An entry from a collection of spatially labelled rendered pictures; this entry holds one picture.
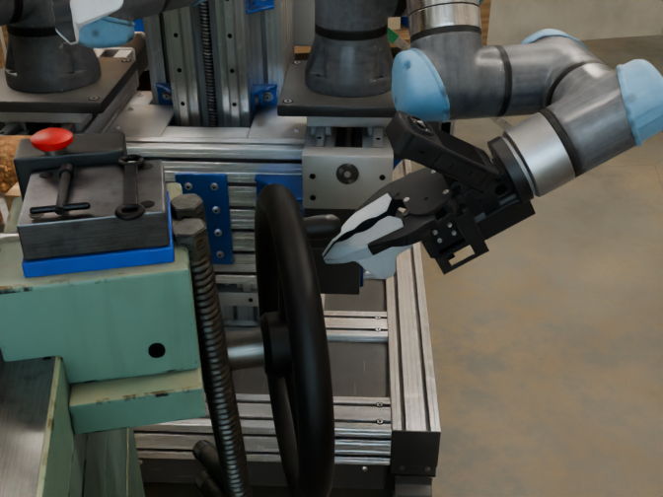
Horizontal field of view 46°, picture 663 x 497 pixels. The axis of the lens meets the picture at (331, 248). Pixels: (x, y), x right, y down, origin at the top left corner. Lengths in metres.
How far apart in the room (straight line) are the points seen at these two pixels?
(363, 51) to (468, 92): 0.45
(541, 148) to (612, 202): 2.09
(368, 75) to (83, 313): 0.78
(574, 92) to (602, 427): 1.20
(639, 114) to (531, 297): 1.52
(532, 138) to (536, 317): 1.45
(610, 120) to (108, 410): 0.51
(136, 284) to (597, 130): 0.45
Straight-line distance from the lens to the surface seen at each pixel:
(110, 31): 0.98
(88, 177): 0.60
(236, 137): 1.35
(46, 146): 0.61
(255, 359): 0.70
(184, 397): 0.59
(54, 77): 1.34
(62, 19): 0.74
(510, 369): 2.00
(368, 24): 1.24
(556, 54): 0.86
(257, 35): 1.44
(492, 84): 0.83
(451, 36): 0.82
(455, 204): 0.76
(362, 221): 0.79
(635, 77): 0.80
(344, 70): 1.24
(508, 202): 0.80
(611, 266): 2.47
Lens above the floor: 1.25
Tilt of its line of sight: 31 degrees down
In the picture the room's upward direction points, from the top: straight up
